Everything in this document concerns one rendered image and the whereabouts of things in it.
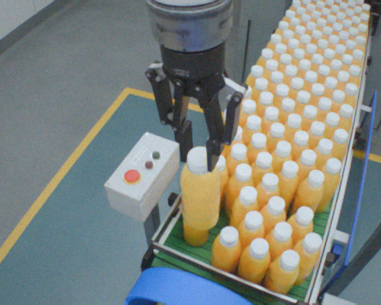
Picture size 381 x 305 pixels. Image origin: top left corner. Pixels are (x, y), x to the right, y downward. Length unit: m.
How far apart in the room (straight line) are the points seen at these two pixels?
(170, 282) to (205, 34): 0.40
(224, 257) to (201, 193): 0.27
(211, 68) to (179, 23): 0.07
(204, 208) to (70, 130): 2.12
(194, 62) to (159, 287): 0.37
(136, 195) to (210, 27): 0.56
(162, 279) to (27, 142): 2.20
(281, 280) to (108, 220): 1.46
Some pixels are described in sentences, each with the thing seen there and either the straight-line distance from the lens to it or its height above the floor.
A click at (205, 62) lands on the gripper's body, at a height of 1.57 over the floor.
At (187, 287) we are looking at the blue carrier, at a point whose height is 1.23.
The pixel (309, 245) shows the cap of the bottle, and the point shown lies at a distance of 0.82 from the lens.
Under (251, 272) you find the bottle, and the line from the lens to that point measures 0.84.
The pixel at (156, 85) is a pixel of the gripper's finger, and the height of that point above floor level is 1.50.
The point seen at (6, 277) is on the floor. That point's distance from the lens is 2.16.
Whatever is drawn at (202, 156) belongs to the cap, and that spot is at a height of 1.36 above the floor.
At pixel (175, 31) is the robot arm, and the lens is 0.36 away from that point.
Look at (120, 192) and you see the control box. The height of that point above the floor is 1.10.
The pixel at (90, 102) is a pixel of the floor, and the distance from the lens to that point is 2.87.
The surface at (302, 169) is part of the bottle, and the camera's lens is 0.99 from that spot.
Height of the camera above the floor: 1.79
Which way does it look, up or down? 47 degrees down
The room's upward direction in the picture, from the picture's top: straight up
